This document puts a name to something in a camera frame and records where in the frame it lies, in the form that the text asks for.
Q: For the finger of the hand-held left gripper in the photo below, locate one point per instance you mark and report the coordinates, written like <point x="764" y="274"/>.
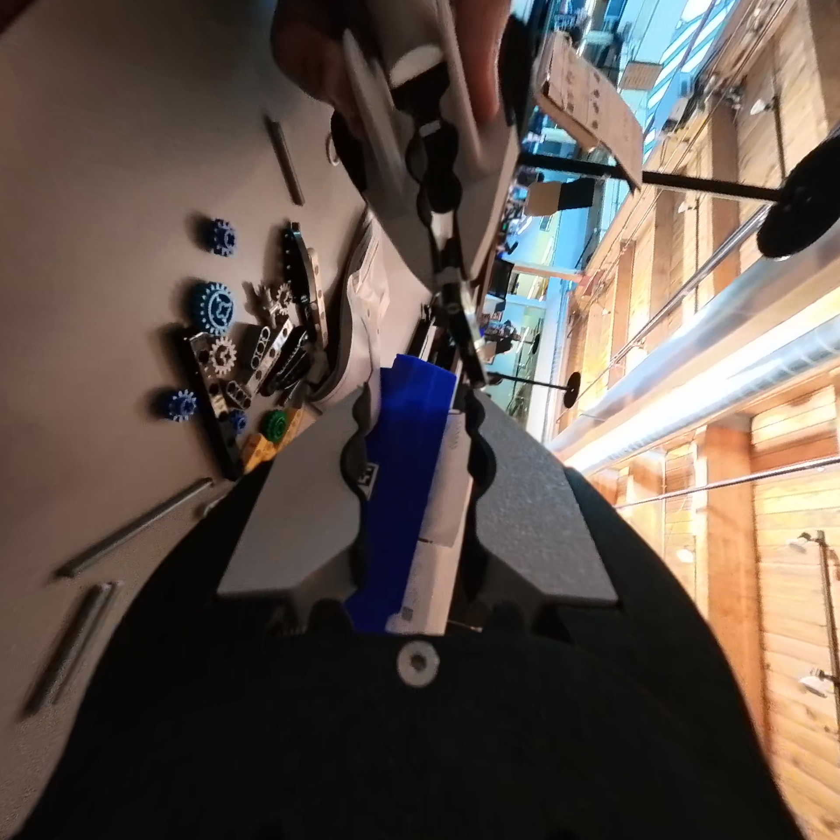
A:
<point x="489" y="197"/>
<point x="377" y="118"/>

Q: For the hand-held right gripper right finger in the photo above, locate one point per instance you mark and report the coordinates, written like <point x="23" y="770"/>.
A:
<point x="544" y="525"/>

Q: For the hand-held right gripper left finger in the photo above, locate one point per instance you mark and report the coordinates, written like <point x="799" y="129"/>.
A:
<point x="289" y="525"/>

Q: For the black yellow lego beam assembly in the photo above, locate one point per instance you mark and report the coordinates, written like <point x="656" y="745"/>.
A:
<point x="469" y="341"/>

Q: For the lego instruction booklet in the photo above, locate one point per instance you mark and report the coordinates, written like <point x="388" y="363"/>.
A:
<point x="358" y="308"/>

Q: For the pile of loose lego pieces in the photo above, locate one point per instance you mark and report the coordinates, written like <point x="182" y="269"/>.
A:
<point x="216" y="308"/>

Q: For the person's left hand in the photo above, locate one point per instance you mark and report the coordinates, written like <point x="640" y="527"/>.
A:
<point x="482" y="59"/>

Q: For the white printed paper bags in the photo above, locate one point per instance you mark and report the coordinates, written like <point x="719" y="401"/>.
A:
<point x="439" y="499"/>

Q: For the blue storage bin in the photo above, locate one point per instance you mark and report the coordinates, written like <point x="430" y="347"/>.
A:
<point x="394" y="492"/>

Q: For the tan cardboard panel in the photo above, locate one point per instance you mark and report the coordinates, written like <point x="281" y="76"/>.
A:
<point x="590" y="98"/>

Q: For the white spot lamp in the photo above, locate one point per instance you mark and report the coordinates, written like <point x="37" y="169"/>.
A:
<point x="814" y="682"/>
<point x="800" y="543"/>

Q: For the silver round duct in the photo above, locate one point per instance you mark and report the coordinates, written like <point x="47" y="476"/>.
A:
<point x="722" y="341"/>

